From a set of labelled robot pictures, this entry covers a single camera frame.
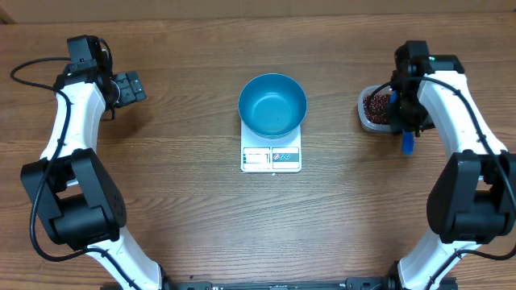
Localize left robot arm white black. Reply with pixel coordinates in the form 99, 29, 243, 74
20, 35, 172, 289

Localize blue metal bowl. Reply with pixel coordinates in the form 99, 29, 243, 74
238, 73, 308, 139

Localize white digital kitchen scale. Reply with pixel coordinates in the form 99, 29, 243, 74
240, 122, 302, 174

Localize clear plastic bean container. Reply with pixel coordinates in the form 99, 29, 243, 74
357, 85, 394, 134

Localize blue plastic measuring scoop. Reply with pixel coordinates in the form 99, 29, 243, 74
387, 90, 414, 155

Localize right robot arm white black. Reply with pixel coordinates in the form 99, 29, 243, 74
387, 40, 515, 289

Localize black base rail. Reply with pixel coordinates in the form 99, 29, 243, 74
164, 277, 396, 290

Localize red adzuki beans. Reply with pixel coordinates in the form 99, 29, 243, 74
363, 93, 391, 125

